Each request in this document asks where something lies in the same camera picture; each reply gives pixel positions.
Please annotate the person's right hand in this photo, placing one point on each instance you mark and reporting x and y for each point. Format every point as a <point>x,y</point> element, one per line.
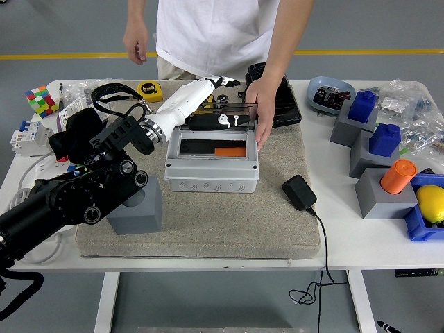
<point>136,43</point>

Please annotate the person's left hand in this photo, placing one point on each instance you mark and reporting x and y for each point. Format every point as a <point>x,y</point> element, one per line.
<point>263,104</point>

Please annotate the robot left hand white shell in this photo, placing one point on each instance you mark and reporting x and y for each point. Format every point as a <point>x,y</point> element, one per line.
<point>187,97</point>

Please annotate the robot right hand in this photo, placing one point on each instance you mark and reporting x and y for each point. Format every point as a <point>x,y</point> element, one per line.
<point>385,326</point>

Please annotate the orange cylinder battery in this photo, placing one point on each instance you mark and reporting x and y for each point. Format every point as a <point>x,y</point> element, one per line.
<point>230,152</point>
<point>397,177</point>

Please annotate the grey electrical box with lid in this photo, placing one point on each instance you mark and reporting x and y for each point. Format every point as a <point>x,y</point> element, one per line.
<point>211,173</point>

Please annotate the person's left forearm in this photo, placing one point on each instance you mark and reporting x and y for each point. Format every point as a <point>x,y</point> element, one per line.
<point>288,41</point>

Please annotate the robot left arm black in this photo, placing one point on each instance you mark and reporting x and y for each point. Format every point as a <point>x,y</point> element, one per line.
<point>69,201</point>

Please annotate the person's right forearm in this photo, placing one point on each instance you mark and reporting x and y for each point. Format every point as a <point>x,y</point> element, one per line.
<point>141,14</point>

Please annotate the small black cylinder battery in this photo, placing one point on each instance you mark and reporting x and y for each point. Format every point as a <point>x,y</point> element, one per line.
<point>222,98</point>

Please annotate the shiny black flat device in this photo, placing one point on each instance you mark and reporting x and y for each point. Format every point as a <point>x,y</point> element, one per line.
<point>288,111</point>

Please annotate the white table leg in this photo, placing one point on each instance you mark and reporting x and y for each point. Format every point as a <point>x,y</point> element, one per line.
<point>362,301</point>
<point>105,301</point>

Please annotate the square yellow tape measure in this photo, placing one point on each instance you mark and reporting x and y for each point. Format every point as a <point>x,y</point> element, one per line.
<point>151,92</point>

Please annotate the light blue bowl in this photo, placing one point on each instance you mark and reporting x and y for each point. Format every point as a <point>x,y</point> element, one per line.
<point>319,83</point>

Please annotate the black table control panel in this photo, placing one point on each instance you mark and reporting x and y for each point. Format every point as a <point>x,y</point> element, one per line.
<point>416,273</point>

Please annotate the dark electronic parts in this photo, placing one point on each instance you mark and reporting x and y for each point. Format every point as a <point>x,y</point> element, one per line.
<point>329,97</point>

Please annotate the person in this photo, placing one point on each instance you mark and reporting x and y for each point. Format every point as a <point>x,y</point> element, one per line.
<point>215,34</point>

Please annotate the clear plastic bag with parts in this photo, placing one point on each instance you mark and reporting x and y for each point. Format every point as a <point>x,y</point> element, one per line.
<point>78,88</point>

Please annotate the grey block holder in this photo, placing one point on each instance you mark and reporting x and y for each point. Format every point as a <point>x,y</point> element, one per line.
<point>378,206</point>
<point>341,132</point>
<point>360,163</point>

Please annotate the thin pen-like tool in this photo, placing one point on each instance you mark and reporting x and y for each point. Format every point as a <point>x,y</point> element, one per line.
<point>61,93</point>

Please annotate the black plug adapter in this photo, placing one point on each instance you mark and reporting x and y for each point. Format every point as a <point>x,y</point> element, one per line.
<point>298,192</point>

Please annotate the white and purple packet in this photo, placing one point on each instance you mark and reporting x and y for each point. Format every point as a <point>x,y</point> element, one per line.
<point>69,112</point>

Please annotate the blue plastic block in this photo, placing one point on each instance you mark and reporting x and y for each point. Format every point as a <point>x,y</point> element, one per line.
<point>383,140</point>
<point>362,107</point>

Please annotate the blue plastic bin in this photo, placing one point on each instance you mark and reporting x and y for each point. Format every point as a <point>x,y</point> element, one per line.
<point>416,229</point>

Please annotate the black cloth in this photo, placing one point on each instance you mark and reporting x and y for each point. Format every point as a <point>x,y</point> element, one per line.
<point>78,132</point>

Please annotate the large colourful puzzle cube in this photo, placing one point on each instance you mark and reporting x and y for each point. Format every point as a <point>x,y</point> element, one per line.
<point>41,102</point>

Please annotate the grey-brown mat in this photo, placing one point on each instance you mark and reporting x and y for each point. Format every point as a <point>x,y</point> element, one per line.
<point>225,222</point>

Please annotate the grey block with round hole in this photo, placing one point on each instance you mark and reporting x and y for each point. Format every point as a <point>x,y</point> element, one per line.
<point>142,218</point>

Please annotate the yellow lemon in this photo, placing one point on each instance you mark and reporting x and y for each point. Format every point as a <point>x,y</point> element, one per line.
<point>431,203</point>

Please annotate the clear bags of small parts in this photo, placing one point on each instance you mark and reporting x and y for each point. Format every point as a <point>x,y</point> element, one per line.
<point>416,118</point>

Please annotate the white power strip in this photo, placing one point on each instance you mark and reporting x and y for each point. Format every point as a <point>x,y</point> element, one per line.
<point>45,170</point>

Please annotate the small black object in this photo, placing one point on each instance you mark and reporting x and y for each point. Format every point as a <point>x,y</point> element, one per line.
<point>427,171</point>

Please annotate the white circuit breaker blue switch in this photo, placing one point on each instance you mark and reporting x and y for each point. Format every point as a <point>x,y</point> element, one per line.
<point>31,138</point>

